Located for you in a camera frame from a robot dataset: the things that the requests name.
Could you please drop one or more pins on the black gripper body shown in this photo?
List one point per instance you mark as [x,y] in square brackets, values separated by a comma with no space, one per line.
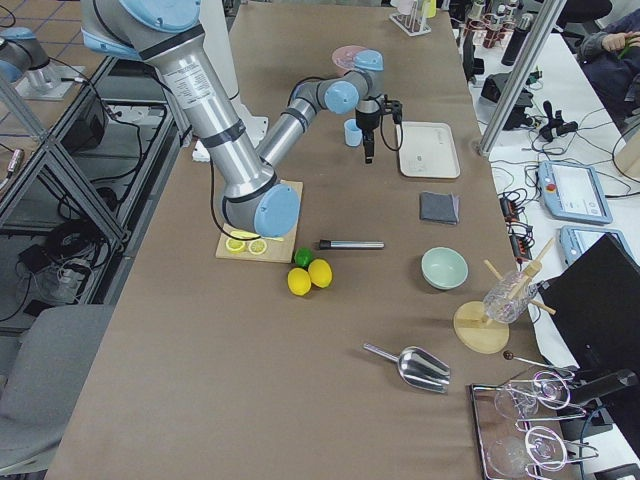
[366,124]

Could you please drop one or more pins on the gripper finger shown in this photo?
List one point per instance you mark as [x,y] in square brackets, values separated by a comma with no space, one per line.
[368,143]

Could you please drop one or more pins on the steel muddler black tip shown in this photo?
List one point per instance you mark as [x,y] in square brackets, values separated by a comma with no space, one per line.
[324,244]

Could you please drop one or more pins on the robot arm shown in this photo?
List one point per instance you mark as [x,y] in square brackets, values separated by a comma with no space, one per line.
[169,36]

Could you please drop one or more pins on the light blue plastic cup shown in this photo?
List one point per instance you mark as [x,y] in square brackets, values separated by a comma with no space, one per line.
[352,133]

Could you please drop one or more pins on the pink bowl of ice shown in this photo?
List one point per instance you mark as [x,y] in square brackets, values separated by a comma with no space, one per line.
[343,58]

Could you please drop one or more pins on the wooden cup stand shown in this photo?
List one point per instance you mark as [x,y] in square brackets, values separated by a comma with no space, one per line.
[476,330]

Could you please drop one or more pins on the steel ice scoop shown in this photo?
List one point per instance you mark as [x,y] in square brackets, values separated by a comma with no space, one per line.
[417,367]

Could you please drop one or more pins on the cream rabbit serving tray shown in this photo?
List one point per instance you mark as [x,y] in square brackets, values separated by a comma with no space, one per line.
[427,150]

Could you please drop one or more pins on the grey folded cloth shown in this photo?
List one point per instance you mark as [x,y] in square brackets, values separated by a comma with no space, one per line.
[440,208]

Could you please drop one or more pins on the green lime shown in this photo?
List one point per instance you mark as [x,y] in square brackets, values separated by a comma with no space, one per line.
[303,257]

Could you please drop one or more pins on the yellow lemon upper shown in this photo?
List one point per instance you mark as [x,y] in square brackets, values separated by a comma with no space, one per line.
[320,273]

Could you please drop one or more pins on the yellow lemon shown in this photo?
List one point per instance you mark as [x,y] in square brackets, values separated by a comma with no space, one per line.
[320,273]
[298,281]

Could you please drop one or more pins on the bamboo cutting board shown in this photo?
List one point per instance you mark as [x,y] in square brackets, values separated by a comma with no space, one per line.
[280,247]

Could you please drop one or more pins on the mint green bowl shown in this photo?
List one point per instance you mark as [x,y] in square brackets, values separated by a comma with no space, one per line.
[444,268]

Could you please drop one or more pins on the lemon slice upper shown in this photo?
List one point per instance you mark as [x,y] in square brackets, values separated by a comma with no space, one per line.
[257,246]

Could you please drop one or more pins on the lemon slice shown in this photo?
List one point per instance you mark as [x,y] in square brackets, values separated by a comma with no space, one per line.
[257,246]
[235,246]

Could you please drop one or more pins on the yellow lemon lower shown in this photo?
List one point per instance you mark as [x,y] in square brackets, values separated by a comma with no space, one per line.
[298,281]

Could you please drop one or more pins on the yellow plastic knife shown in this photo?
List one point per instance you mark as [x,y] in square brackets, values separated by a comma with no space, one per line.
[245,235]

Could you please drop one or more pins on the lemon slice lower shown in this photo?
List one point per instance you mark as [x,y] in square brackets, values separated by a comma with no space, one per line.
[235,246]

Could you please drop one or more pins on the teach pendant far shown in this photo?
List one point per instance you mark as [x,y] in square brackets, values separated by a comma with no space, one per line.
[573,192]

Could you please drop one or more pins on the teach pendant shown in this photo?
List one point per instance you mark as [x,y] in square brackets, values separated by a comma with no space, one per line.
[573,192]
[576,240]

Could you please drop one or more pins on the glass mug on stand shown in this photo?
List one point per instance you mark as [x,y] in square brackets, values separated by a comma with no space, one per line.
[508,299]

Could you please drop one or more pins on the teach pendant near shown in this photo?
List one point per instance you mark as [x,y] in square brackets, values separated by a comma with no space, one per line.
[576,240]

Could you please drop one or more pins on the black tray with glasses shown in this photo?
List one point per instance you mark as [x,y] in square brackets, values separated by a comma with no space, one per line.
[535,425]

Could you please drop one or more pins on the white wire cup rack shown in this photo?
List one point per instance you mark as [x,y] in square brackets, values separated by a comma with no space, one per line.
[412,16]

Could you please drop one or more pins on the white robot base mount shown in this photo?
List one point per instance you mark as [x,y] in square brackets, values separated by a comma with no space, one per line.
[235,100]

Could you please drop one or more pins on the aluminium frame post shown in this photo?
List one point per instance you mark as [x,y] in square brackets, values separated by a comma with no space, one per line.
[541,28]

